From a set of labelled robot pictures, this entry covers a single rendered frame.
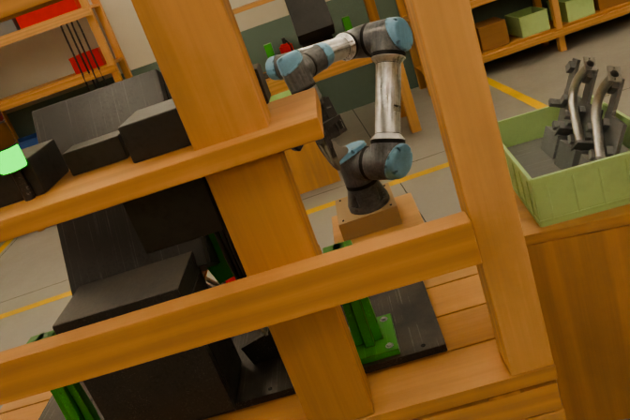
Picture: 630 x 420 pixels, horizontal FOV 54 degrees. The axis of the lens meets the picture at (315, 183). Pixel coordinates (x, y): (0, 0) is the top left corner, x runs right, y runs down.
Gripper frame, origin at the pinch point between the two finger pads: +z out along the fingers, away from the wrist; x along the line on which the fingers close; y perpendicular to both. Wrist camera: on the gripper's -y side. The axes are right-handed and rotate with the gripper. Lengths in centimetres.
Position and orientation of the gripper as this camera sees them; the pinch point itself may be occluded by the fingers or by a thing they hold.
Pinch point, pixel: (336, 167)
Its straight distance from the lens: 180.5
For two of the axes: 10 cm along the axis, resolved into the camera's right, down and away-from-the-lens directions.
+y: 8.2, -5.1, 2.6
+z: 4.5, 8.6, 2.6
